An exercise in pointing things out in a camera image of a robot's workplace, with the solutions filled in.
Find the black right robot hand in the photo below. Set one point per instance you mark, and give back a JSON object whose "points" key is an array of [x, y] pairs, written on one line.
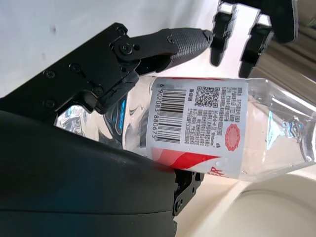
{"points": [[74, 187]]}

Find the white basin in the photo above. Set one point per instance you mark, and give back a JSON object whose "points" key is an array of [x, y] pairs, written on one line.
{"points": [[249, 212]]}

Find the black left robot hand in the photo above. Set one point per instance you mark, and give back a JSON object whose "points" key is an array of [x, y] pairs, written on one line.
{"points": [[219, 37]]}

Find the clear plastic water bottle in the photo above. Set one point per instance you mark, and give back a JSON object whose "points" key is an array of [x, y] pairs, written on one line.
{"points": [[197, 111]]}

